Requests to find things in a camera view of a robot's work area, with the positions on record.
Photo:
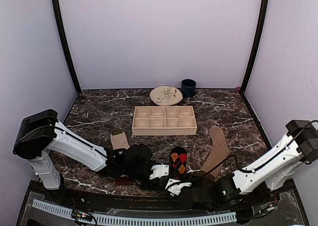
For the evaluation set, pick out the right black corner post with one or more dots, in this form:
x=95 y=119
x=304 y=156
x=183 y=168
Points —
x=255 y=45

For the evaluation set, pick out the wooden compartment tray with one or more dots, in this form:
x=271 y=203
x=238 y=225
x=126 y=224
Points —
x=164 y=121

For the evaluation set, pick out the white slotted cable duct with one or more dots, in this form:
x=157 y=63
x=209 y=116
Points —
x=108 y=220

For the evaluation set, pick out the left black corner post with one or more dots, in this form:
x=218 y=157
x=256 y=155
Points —
x=65 y=46

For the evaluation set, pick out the black corner post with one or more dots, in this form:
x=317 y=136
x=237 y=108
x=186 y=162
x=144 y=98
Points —
x=65 y=46
x=255 y=45

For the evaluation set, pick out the black argyle sock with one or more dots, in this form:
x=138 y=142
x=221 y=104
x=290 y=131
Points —
x=177 y=163

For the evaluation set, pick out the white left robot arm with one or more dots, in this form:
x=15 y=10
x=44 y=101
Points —
x=43 y=132

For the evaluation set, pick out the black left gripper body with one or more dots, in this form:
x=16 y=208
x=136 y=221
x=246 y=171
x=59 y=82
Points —
x=132 y=172

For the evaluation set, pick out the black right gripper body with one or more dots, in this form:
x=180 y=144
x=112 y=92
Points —
x=212 y=209

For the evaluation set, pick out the dark blue mug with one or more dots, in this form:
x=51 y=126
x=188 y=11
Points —
x=188 y=88

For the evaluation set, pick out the tan plain sock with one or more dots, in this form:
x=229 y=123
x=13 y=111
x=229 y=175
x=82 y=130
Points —
x=218 y=152

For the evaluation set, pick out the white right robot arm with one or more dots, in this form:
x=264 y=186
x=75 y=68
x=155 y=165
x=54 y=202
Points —
x=258 y=179

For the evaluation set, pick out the patterned ceramic plate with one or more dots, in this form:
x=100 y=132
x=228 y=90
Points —
x=166 y=95

